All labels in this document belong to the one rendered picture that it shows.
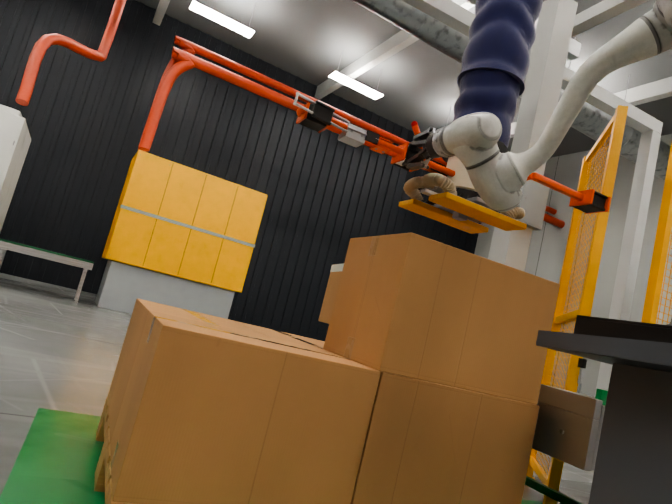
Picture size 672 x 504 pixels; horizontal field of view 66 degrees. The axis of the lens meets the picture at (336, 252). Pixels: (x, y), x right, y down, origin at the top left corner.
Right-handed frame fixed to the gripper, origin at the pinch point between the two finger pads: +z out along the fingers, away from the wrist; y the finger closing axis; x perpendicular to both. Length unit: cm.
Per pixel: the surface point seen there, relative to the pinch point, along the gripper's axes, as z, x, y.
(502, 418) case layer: -22, 42, 75
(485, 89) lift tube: -7.7, 20.0, -29.8
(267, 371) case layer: -20, -35, 74
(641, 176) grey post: 174, 348, -141
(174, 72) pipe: 739, -45, -272
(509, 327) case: -21, 38, 47
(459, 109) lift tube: 0.6, 17.1, -23.6
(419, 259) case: -20.7, 0.7, 35.4
